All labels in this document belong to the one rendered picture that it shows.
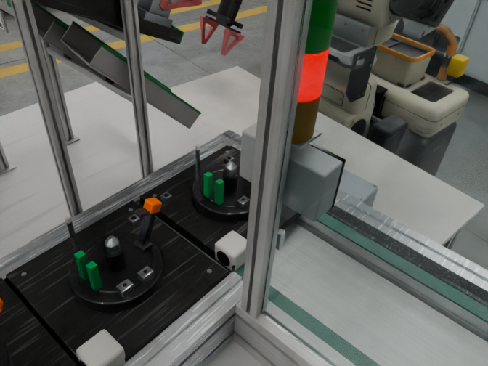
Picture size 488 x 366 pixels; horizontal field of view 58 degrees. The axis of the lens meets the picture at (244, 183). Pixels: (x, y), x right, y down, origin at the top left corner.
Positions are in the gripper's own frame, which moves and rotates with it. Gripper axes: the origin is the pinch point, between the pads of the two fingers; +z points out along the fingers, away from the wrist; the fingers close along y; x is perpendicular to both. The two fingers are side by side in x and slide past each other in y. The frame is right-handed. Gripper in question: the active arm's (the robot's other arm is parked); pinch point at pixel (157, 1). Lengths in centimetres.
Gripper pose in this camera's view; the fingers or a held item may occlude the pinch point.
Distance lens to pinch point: 89.9
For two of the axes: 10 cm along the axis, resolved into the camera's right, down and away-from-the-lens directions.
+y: 6.6, 5.2, -5.4
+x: 2.5, 5.3, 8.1
